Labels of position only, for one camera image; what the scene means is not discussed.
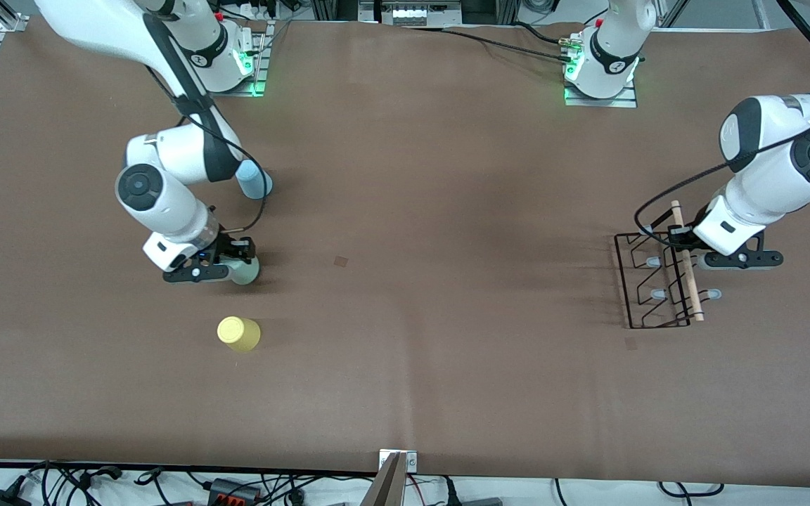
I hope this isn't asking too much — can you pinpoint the pale green plastic cup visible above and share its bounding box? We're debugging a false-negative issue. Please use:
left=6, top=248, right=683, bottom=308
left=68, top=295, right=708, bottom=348
left=229, top=254, right=262, bottom=286

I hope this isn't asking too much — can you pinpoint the black wire cup holder rack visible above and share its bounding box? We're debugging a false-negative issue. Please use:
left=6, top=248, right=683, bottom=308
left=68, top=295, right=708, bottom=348
left=615, top=200, right=726, bottom=330

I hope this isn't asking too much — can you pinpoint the yellow plastic cup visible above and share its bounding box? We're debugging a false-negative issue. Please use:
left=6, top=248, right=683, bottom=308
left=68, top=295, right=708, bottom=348
left=217, top=316, right=262, bottom=353

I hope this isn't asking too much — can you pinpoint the light blue plastic cup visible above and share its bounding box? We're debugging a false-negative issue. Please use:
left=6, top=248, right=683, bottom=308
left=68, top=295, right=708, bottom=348
left=236, top=160, right=274, bottom=200

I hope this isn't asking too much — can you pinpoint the black orange connector box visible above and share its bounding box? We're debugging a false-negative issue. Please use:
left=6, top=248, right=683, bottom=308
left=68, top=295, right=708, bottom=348
left=208, top=478, right=262, bottom=504

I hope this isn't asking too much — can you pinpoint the brown table cover sheet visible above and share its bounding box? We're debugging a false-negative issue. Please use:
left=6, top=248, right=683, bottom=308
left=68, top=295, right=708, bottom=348
left=0, top=15, right=810, bottom=489

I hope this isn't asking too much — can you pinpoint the white power strip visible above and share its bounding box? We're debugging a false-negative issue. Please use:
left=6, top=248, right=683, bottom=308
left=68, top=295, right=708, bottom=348
left=380, top=0, right=463, bottom=27

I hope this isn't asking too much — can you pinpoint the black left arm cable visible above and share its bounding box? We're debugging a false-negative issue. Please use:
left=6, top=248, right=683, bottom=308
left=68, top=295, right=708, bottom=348
left=634, top=0, right=810, bottom=248

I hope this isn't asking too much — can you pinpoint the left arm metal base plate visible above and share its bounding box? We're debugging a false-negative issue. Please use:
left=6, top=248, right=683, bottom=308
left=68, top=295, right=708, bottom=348
left=564, top=32, right=638, bottom=108

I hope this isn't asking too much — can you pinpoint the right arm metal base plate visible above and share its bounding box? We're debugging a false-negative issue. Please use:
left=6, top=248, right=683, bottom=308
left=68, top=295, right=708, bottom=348
left=191, top=21, right=269, bottom=98

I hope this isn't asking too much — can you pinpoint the black cable to arm base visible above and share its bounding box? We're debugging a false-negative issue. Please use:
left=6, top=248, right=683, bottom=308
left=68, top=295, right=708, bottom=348
left=405, top=21, right=578, bottom=65

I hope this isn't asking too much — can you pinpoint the black looped floor cable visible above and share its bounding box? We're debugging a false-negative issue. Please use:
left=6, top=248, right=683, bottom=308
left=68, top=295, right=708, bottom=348
left=658, top=481, right=726, bottom=498

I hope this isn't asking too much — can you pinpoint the small metal bracket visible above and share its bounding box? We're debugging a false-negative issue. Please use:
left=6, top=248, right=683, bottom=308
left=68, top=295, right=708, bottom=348
left=379, top=450, right=418, bottom=473

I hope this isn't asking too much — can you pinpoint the grey metal post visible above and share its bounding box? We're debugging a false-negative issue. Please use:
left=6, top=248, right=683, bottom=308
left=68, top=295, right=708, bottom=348
left=359, top=452, right=407, bottom=506

